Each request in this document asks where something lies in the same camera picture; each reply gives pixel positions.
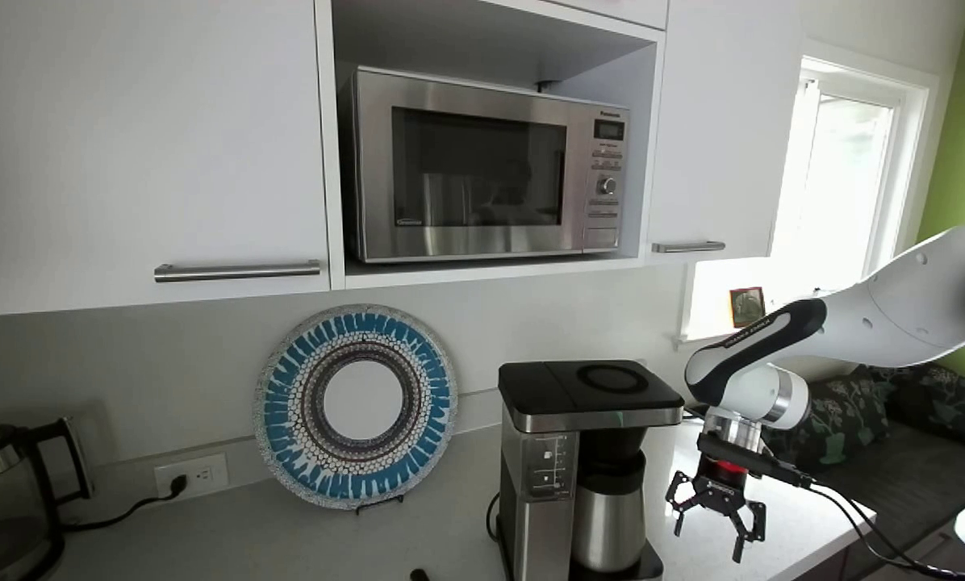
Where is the dark grey sofa seat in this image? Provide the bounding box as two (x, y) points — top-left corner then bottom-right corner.
(799, 416), (965, 581)

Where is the steel black coffeemaker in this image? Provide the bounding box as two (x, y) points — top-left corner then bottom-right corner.
(493, 359), (687, 581)

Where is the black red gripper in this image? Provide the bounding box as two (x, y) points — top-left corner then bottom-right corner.
(661, 442), (771, 564)

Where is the black coffeemaker cord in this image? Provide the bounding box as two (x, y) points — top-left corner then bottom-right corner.
(484, 492), (507, 544)

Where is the steel thermal carafe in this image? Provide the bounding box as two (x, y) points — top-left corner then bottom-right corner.
(569, 430), (652, 577)

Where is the black plate stand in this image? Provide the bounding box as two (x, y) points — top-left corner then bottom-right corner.
(347, 492), (411, 518)

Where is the black plug with cord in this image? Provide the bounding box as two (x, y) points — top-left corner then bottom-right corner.
(57, 472), (193, 531)

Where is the dark patterned cushion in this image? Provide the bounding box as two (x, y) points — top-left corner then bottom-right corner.
(795, 369), (895, 472)
(883, 360), (965, 459)

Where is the stainless steel microwave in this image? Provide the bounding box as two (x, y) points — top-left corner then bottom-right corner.
(346, 62), (633, 268)

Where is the white framed window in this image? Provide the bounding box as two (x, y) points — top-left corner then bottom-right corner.
(678, 45), (941, 348)

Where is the short steel cabinet handle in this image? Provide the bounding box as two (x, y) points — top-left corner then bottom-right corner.
(648, 234), (729, 259)

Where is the glass kettle black handle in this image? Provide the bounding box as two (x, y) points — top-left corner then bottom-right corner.
(0, 416), (92, 581)

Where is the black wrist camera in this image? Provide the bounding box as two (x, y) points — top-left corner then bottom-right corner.
(692, 426), (819, 492)

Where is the large white cabinet door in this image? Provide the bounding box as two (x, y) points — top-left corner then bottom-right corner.
(0, 0), (334, 323)

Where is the white wall outlet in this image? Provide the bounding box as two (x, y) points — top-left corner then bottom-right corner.
(151, 452), (231, 501)

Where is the blue white decorative plate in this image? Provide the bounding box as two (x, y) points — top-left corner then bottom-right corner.
(250, 302), (464, 513)

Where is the small white overhead cabinet door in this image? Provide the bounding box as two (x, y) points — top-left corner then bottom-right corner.
(543, 0), (672, 36)

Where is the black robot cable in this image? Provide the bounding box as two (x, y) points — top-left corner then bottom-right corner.
(799, 473), (965, 581)

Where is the small dark picture frame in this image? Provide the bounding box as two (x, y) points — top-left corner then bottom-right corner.
(726, 283), (771, 329)

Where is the narrow white cabinet door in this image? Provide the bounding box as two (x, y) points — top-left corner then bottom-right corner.
(645, 0), (810, 261)

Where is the long steel cabinet handle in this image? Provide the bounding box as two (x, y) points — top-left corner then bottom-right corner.
(151, 259), (326, 286)

